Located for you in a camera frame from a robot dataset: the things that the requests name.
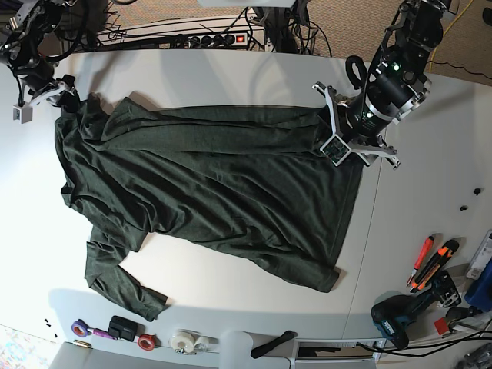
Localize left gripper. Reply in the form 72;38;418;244
311;81;401;169

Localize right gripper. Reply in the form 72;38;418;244
17;75;81;113

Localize dark green long-sleeve t-shirt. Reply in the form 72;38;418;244
54;95;363;321

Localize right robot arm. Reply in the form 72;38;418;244
1;1;90;124

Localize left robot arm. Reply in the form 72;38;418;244
312;1;451;168

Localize orange black utility knife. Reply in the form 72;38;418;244
409;239;460;294

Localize black power strip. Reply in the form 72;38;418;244
169;33;249;50

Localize blue box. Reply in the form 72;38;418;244
464;261;492;312

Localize purple tape roll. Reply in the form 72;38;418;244
71;319;89;337

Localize purple marker pen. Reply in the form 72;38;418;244
88;328;116;340

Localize red tape roll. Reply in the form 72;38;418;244
137;334;157;351

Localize clear tape roll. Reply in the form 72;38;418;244
194;336;218;352
169;331;196;354

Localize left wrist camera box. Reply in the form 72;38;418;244
319;134;351;167

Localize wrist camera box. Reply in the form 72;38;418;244
12;104;33;124
319;134;351;167

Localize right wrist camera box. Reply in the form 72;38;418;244
12;104;33;124

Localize yellow cable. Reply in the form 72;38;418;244
429;0;476;72

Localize teal black cordless drill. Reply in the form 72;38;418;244
371;271;461;350

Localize black strap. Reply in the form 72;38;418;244
250;330;296;360

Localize black action camera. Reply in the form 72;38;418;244
108;316;138;341

